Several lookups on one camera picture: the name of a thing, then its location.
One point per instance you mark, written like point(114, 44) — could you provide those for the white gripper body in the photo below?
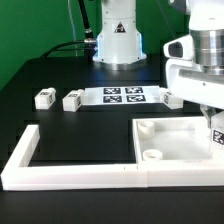
point(195, 69)

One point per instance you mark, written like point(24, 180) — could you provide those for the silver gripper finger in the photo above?
point(208, 112)

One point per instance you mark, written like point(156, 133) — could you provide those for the white square tabletop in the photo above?
point(173, 139)

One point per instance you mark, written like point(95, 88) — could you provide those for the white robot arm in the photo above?
point(119, 44)

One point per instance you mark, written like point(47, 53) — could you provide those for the white AprilTag marker sheet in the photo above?
point(121, 95)

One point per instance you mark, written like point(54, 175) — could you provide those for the white L-shaped obstacle fixture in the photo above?
point(151, 171)

